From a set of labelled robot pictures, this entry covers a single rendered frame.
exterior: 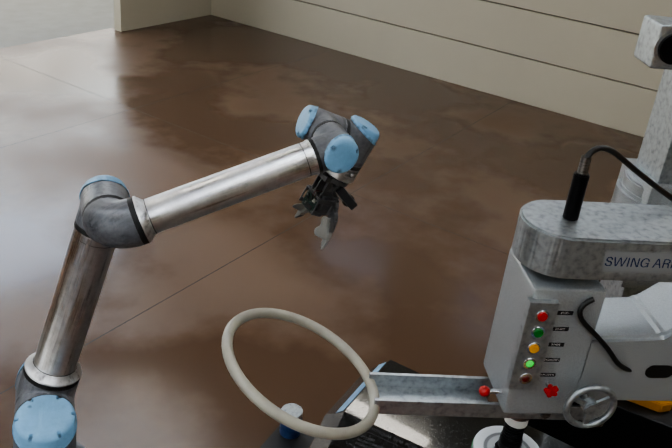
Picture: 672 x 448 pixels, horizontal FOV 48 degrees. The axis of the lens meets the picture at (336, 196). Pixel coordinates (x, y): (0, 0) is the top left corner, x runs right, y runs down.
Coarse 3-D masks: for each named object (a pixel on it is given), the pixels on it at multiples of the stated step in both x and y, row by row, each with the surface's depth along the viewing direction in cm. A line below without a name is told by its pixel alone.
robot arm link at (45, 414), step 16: (32, 400) 192; (48, 400) 193; (64, 400) 194; (16, 416) 187; (32, 416) 187; (48, 416) 188; (64, 416) 189; (16, 432) 184; (32, 432) 184; (48, 432) 184; (64, 432) 186
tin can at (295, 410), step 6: (282, 408) 344; (288, 408) 344; (294, 408) 345; (300, 408) 345; (294, 414) 341; (300, 414) 342; (282, 426) 344; (282, 432) 345; (288, 432) 343; (294, 432) 344; (288, 438) 345; (294, 438) 345
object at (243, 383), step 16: (240, 320) 213; (288, 320) 228; (304, 320) 229; (224, 336) 203; (336, 336) 230; (224, 352) 198; (352, 352) 227; (240, 384) 191; (368, 384) 219; (256, 400) 188; (272, 416) 187; (288, 416) 188; (368, 416) 204; (304, 432) 188; (320, 432) 189; (336, 432) 192; (352, 432) 195
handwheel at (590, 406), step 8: (576, 392) 202; (584, 392) 202; (608, 392) 202; (568, 400) 203; (576, 400) 203; (584, 400) 204; (592, 400) 204; (600, 400) 204; (608, 400) 204; (616, 400) 204; (568, 408) 204; (584, 408) 204; (592, 408) 204; (608, 408) 207; (568, 416) 205; (584, 416) 207; (608, 416) 206; (576, 424) 207; (584, 424) 207; (592, 424) 207; (600, 424) 208
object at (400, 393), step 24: (384, 384) 222; (408, 384) 222; (432, 384) 223; (456, 384) 224; (480, 384) 225; (384, 408) 211; (408, 408) 212; (432, 408) 213; (456, 408) 214; (480, 408) 214; (576, 408) 218
